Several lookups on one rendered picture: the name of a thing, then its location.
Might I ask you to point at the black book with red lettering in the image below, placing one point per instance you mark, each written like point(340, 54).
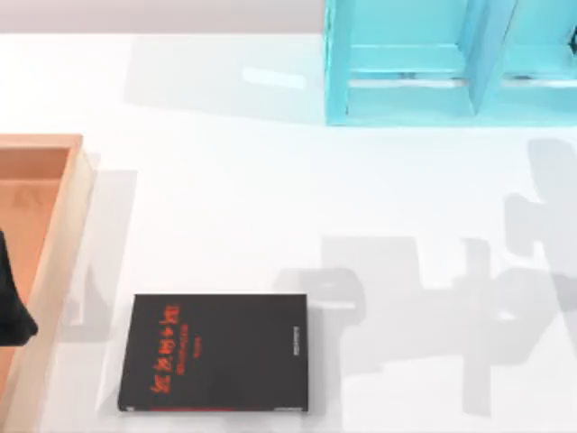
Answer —
point(216, 356)

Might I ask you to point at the shallow salmon-coloured box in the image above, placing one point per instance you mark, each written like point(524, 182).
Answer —
point(43, 216)

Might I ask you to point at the light blue rack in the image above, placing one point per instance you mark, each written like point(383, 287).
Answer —
point(405, 58)

